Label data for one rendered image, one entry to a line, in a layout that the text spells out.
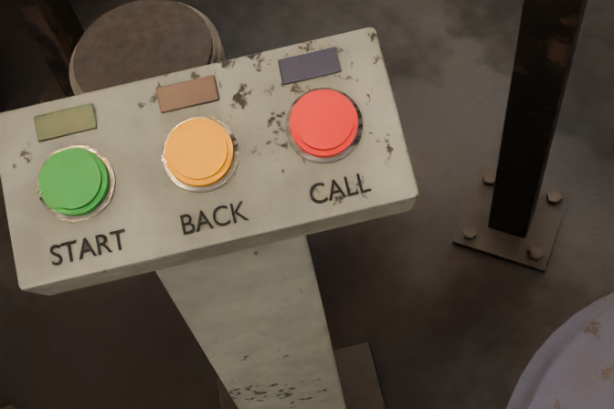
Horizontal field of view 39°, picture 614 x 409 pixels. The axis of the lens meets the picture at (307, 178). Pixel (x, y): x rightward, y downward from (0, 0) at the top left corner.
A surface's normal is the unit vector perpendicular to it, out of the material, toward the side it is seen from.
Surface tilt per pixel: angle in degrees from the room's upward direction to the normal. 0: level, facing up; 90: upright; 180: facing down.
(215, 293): 90
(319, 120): 20
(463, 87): 0
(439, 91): 0
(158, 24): 0
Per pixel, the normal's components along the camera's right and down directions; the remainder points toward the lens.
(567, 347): -0.11, -0.51
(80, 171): -0.03, -0.19
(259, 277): 0.21, 0.83
